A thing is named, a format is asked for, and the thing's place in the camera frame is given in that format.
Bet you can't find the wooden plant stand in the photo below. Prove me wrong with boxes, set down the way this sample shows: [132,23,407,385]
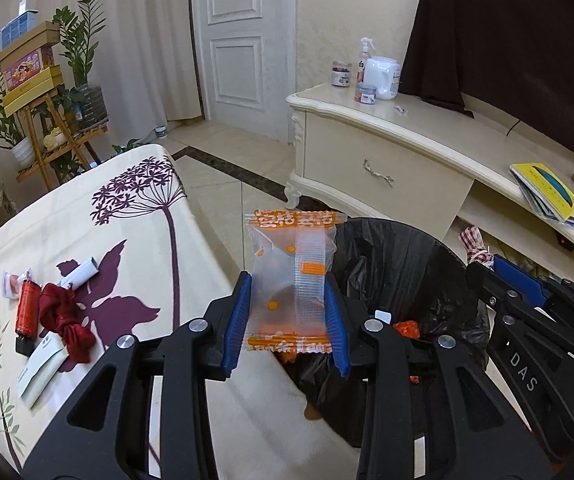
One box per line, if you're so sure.
[14,92,110,191]

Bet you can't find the white plastic jug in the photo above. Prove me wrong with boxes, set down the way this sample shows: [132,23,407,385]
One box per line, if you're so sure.
[364,56,402,101]

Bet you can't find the round bin with black bag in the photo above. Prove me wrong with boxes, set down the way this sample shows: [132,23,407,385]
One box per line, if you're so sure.
[277,217,492,448]

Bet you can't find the white panelled door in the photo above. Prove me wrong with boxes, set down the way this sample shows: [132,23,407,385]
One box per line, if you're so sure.
[189,0,300,136]

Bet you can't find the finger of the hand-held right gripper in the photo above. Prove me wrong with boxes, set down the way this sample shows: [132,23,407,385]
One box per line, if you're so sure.
[466,261,574,361]
[494,256,574,321]

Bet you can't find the cream curtain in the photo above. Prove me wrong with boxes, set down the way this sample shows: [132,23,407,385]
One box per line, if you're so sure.
[0,0,203,141]

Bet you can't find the red checked ribbon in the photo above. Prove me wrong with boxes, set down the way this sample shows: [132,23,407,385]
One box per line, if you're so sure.
[459,226,498,266]

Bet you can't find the clear orange-printed wrapper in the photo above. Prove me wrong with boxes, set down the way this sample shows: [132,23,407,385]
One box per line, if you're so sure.
[243,208,348,356]

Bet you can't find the small white tube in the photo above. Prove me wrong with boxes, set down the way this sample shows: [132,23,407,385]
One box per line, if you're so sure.
[57,257,102,288]

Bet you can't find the yellow ornament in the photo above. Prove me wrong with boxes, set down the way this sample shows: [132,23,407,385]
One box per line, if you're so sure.
[42,127,68,151]

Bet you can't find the tall plant in dark pot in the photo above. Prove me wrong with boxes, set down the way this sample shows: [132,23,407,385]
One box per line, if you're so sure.
[52,0,109,128]

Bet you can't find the red bottle with black cap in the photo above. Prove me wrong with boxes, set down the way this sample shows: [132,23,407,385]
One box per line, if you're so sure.
[14,270,43,356]

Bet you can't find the yellow and blue book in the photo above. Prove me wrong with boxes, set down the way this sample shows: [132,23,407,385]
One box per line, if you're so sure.
[509,162,574,226]

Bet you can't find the floral cream tablecloth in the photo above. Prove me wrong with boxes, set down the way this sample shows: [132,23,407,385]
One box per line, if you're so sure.
[0,144,368,480]

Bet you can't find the pink and white wrapper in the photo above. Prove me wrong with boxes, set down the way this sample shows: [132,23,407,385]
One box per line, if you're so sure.
[1,269,33,300]

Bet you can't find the brown cardboard box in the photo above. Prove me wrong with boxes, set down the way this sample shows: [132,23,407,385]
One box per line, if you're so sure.
[0,21,62,63]

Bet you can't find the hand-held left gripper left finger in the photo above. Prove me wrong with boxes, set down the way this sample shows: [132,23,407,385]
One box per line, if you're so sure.
[24,271,253,480]

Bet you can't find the yellow flat box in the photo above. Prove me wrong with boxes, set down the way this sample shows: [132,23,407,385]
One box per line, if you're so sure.
[2,64,64,116]

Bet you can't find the blue compartment box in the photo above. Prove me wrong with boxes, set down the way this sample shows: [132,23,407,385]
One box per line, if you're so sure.
[0,10,38,46]

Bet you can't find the plant in white pot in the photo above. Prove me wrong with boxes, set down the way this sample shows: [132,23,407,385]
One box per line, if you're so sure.
[0,70,35,171]

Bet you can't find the dark brown cloth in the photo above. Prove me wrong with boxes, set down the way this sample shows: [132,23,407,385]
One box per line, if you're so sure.
[398,0,574,166]

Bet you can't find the glass jar with lid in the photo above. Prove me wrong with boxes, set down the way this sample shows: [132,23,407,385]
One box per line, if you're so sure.
[331,61,353,87]

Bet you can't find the colourful printed box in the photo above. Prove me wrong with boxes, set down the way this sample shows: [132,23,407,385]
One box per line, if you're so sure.
[0,42,58,93]

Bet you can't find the metal drawer handle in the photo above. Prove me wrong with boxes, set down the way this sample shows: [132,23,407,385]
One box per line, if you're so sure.
[363,159,395,188]

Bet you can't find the clear spray bottle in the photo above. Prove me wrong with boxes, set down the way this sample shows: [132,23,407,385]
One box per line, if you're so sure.
[357,37,374,86]

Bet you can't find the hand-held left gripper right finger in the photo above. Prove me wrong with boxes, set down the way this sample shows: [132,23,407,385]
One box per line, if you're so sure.
[323,275,552,480]

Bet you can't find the white packet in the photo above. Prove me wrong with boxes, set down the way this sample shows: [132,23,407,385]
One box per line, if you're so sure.
[16,335,68,408]

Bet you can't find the orange mesh net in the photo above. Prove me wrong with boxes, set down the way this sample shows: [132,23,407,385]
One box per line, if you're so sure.
[392,320,423,341]

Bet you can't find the cream television cabinet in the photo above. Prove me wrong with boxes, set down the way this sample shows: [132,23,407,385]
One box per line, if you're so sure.
[284,82,574,306]

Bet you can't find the dark red cloth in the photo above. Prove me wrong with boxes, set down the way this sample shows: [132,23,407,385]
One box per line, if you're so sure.
[37,282,97,365]

